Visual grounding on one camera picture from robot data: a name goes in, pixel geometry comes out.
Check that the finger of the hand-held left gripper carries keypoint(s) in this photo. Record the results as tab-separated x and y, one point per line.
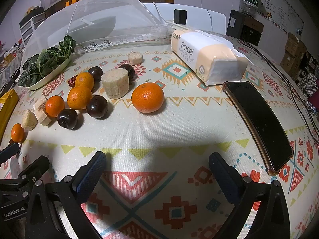
8	151
37	165

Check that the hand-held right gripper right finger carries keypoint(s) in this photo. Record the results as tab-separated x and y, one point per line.
224	176

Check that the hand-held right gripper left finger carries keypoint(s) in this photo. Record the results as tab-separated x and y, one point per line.
91	174

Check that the yellow-edged white tray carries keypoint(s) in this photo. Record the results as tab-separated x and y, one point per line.
7	109

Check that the dark purple plum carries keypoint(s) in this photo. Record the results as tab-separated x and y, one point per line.
129	70
96	72
97	106
67	119

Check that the black smartphone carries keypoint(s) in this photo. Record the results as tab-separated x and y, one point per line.
259	124

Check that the patterned tablecloth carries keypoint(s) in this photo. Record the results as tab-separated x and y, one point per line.
174	134

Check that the pale green oval plate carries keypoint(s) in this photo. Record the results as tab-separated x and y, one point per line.
42	82

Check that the red date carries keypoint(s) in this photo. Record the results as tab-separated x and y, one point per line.
72	82

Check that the large mandarin orange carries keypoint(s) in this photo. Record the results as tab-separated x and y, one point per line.
147	97

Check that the spinach leaves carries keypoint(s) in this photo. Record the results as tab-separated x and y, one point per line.
47	61

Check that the checked cloth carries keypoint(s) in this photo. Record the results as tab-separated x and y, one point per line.
307	84

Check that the tissue pack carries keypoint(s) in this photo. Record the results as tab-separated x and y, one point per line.
199	54

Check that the grey plastic drawer unit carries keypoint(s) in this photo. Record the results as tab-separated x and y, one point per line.
31	28

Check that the cardboard box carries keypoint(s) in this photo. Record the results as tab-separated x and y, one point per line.
289	63
295	45

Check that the black water dispenser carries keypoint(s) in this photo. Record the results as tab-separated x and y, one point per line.
239	27

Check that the white chair back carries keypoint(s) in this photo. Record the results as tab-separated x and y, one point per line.
199	17

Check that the black cube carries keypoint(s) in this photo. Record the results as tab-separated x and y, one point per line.
180	16

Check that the white mesh food cover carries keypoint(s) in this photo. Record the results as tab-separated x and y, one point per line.
99	7

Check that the whiteboard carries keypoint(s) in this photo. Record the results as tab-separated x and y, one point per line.
281	12

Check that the clear water bottle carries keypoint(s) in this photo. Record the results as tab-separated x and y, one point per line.
249	1

